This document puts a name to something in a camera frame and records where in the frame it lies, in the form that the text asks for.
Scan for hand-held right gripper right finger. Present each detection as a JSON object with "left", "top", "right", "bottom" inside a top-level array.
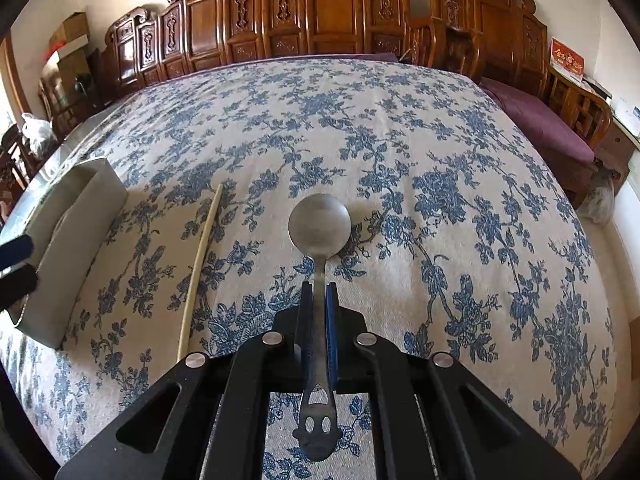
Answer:
[{"left": 324, "top": 281, "right": 584, "bottom": 480}]

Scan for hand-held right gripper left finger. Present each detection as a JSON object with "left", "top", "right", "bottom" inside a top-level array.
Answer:
[{"left": 55, "top": 281, "right": 317, "bottom": 480}]

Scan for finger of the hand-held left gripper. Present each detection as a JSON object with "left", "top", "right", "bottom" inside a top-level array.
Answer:
[
  {"left": 0, "top": 234, "right": 36, "bottom": 272},
  {"left": 0, "top": 264, "right": 41, "bottom": 312}
]

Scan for rectangular metal tray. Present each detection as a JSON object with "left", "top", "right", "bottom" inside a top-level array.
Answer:
[{"left": 0, "top": 156, "right": 128, "bottom": 351}]

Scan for round steel spoon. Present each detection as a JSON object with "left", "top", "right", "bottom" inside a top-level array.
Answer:
[{"left": 288, "top": 194, "right": 352, "bottom": 462}]

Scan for white plastic bag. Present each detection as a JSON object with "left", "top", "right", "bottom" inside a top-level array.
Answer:
[{"left": 20, "top": 112, "right": 54, "bottom": 154}]

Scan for dark wooden shelf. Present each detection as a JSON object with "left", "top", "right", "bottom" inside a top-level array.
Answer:
[{"left": 37, "top": 47, "right": 104, "bottom": 127}]

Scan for blue floral tablecloth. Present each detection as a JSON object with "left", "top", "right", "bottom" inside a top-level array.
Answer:
[{"left": 0, "top": 57, "right": 618, "bottom": 480}]

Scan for cardboard box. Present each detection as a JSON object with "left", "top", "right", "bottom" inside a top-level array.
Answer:
[{"left": 47, "top": 11, "right": 91, "bottom": 52}]

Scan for long purple seat cushion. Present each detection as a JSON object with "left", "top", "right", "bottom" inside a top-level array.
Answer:
[{"left": 345, "top": 51, "right": 402, "bottom": 64}]

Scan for clear plastic bag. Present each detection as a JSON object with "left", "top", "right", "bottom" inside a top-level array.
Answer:
[{"left": 577, "top": 175, "right": 617, "bottom": 224}]

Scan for short purple seat cushion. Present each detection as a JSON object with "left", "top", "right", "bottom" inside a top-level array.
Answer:
[{"left": 479, "top": 76, "right": 599, "bottom": 167}]

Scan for long carved wooden sofa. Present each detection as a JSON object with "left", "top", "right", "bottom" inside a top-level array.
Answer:
[{"left": 100, "top": 0, "right": 482, "bottom": 92}]

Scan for wooden side table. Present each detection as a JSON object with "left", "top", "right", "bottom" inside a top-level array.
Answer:
[{"left": 594, "top": 120, "right": 639, "bottom": 187}]

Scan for short carved wooden sofa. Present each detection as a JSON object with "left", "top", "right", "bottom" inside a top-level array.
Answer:
[{"left": 430, "top": 0, "right": 614, "bottom": 150}]

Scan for red desk calendar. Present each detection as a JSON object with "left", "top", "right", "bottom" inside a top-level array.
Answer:
[{"left": 550, "top": 36, "right": 586, "bottom": 84}]

